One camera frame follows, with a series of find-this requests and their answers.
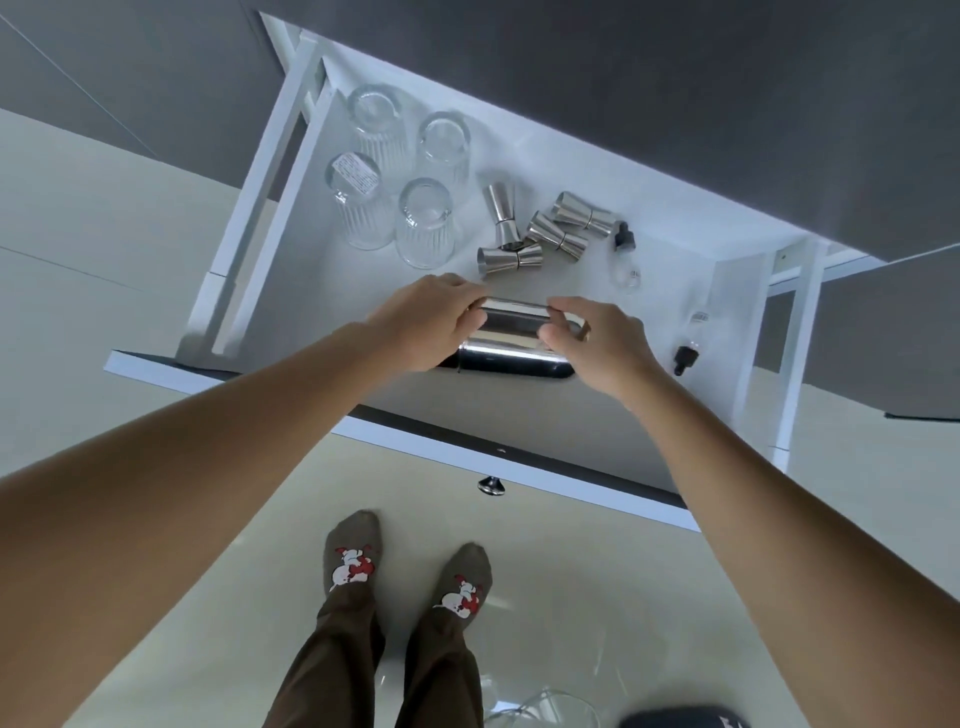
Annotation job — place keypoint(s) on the person's left hand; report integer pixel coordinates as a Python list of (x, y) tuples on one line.
[(420, 322)]

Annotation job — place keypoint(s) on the person's right hand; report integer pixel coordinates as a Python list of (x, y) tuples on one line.
[(611, 352)]

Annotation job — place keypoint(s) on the person's left fingers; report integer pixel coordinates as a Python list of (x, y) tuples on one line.
[(463, 298)]

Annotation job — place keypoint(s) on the person's right thumb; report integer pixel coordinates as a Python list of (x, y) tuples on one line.
[(559, 343)]

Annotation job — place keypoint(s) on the steel cocktail shaker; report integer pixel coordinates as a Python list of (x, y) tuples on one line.
[(517, 330)]

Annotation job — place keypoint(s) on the person's right forearm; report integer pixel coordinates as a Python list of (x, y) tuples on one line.
[(787, 540)]

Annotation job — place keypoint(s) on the person's left forearm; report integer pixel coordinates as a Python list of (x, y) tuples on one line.
[(187, 510)]

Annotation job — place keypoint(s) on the steel double jigger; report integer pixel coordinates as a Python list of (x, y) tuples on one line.
[(557, 235), (501, 214), (585, 214), (510, 259)]

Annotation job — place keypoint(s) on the clear dropper bottle black cap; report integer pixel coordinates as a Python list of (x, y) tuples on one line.
[(625, 262), (688, 345)]

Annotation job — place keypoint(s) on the ribbed clear glass with label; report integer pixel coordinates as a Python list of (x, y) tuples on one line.
[(360, 199)]

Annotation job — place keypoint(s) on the white drawer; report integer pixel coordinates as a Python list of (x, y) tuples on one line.
[(675, 247)]

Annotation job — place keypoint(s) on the round metal drawer knob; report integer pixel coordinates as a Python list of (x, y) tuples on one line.
[(492, 486)]

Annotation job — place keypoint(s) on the person's right patterned brown sock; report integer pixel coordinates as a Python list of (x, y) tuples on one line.
[(463, 585)]

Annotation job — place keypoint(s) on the person's patterned brown sock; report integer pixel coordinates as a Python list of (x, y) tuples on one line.
[(463, 585), (352, 559)]

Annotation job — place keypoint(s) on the person's left patterned brown sock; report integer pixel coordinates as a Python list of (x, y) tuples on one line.
[(352, 559)]

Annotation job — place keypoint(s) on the person's right brown trouser leg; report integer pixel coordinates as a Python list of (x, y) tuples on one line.
[(442, 675)]

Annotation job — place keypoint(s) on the person's brown trouser leg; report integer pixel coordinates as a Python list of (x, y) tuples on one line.
[(442, 675), (330, 660)]

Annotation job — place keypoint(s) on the person's left brown trouser leg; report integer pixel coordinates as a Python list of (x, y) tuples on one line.
[(330, 660)]

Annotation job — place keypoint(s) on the dark blue object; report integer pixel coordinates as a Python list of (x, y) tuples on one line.
[(682, 718)]

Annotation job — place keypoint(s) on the white drawer rail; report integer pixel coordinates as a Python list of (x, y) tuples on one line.
[(255, 217), (799, 337)]

